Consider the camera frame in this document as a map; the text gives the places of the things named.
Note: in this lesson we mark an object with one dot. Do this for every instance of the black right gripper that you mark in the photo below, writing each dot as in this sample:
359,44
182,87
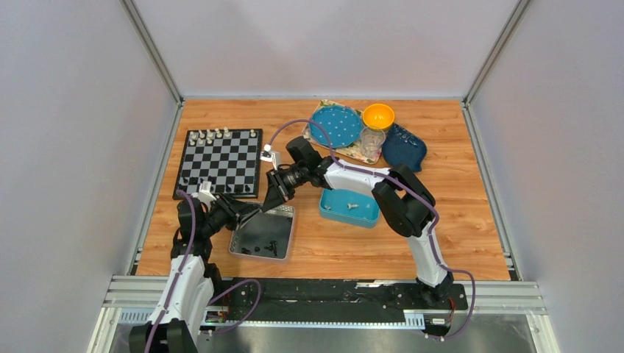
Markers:
277,190

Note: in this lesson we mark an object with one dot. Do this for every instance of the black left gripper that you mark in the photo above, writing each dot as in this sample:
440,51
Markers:
238,213

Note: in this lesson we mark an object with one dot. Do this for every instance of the silver metal tray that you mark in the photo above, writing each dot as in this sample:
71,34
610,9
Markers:
277,224

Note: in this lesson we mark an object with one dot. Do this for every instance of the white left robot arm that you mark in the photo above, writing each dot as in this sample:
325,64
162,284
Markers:
174,324

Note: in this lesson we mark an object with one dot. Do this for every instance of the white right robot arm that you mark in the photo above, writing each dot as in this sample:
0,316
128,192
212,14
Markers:
405,203

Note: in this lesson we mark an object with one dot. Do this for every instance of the black and white chessboard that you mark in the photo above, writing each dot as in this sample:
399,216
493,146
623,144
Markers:
231,161

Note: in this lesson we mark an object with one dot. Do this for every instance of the blue plastic bin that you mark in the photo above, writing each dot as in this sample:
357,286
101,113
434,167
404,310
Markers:
333,206

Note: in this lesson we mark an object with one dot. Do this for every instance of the light blue dotted plate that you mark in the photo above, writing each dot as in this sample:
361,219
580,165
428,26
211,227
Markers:
342,124

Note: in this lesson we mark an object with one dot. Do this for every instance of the clear glass cup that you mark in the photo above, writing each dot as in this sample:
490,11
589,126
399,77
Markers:
372,141

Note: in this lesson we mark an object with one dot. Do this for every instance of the yellow bowl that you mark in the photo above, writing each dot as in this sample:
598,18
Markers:
378,116

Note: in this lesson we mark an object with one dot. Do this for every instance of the dark blue leaf plate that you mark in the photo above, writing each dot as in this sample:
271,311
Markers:
403,147

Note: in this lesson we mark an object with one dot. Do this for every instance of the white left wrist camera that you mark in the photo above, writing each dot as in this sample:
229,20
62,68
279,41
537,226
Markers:
204,193

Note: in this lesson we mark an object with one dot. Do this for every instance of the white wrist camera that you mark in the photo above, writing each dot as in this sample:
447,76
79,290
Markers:
204,193
269,155

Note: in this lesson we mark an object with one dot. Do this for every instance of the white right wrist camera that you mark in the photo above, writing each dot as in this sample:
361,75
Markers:
269,155

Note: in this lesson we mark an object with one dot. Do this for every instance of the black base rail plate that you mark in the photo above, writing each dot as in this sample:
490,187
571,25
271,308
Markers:
332,300

